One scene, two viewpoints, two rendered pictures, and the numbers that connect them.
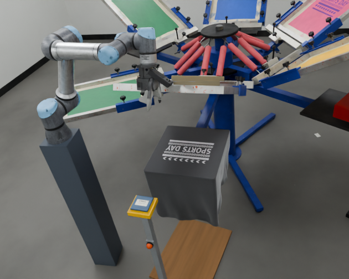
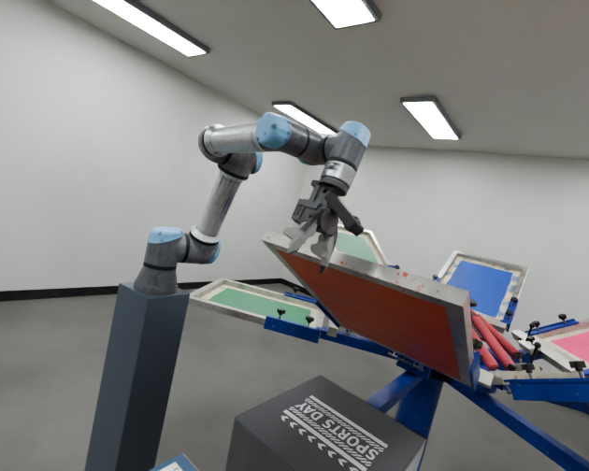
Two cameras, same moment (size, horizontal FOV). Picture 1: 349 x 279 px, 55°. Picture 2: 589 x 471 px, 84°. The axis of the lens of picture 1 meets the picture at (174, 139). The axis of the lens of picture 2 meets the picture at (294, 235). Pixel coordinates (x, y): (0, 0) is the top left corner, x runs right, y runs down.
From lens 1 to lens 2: 0.95 m
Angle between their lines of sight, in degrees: 34
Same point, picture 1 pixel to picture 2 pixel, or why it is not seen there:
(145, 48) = (340, 149)
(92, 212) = (117, 452)
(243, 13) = (480, 306)
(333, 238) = not seen: outside the picture
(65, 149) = (145, 303)
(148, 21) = not seen: hidden behind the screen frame
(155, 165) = (261, 421)
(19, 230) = (48, 428)
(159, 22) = not seen: hidden behind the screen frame
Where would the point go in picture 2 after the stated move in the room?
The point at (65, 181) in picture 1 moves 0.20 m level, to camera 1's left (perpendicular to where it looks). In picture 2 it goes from (115, 364) to (73, 347)
